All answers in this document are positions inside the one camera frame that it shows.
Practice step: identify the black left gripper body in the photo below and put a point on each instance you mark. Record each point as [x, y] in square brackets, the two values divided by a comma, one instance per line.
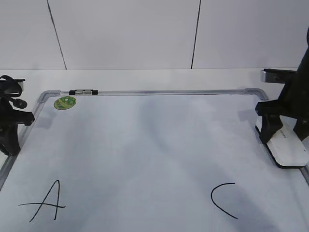
[10, 117]

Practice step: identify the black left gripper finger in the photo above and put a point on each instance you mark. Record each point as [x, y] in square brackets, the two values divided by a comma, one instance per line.
[9, 143]

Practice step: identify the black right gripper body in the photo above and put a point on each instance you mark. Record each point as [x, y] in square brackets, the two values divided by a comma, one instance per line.
[293, 102]

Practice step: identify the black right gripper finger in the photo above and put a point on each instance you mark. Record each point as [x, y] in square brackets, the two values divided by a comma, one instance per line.
[301, 128]
[270, 125]

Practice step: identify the white whiteboard eraser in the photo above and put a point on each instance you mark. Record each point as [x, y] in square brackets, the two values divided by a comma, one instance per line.
[286, 149]

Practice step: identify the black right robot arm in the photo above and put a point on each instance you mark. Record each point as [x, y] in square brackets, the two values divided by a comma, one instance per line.
[297, 27]

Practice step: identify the green round sticker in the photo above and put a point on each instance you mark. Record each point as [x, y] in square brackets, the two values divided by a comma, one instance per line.
[65, 103]

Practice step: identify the whiteboard with aluminium frame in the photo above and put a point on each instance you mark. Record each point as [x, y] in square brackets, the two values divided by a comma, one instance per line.
[158, 161]

